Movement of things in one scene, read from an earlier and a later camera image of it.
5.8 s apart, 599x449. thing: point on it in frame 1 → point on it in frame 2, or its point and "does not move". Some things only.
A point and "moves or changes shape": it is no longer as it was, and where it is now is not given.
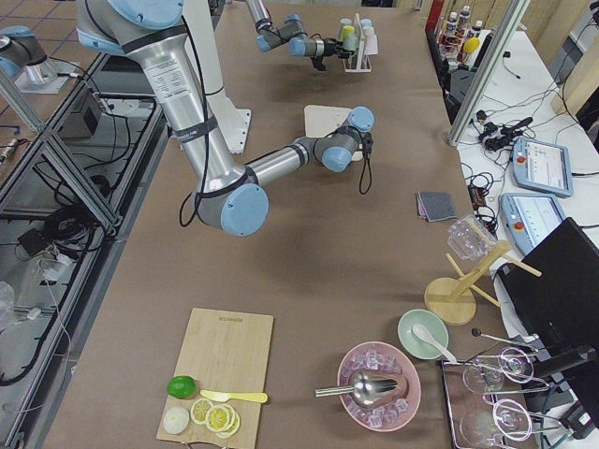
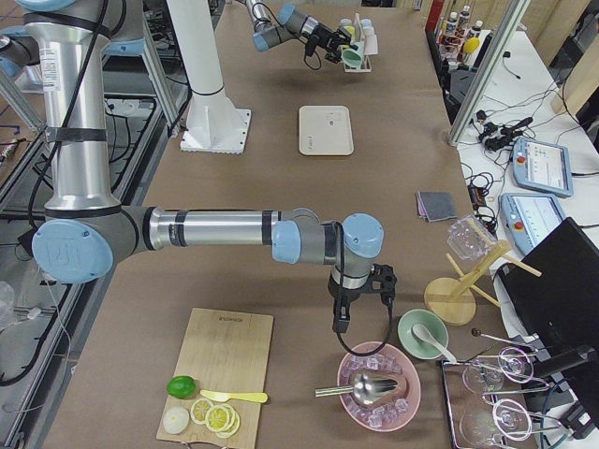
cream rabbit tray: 320,121 does not move
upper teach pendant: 542,166 does not move
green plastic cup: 351,42 moves or changes shape
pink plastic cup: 371,45 does not move
